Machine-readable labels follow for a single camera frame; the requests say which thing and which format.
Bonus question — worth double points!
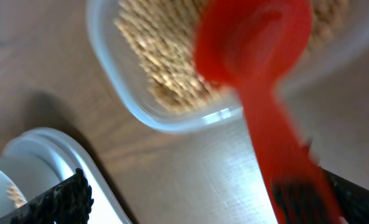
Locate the soybeans in container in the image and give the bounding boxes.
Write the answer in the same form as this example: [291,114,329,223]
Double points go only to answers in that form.
[114,0,350,114]

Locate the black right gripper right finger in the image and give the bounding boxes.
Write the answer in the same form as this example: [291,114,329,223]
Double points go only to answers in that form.
[324,169,369,224]

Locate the clear plastic container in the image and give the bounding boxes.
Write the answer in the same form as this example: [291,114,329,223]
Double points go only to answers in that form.
[86,0,369,133]

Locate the soybeans in bowl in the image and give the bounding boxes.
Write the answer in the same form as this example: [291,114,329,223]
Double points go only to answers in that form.
[6,184,27,208]

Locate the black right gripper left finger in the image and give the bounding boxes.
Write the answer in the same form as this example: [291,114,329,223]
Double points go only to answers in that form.
[0,168,94,224]

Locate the white digital kitchen scale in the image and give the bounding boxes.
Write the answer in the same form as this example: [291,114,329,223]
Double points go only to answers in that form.
[3,128,133,224]

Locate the red measuring scoop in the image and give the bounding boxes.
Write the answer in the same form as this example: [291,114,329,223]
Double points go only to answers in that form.
[194,0,342,223]

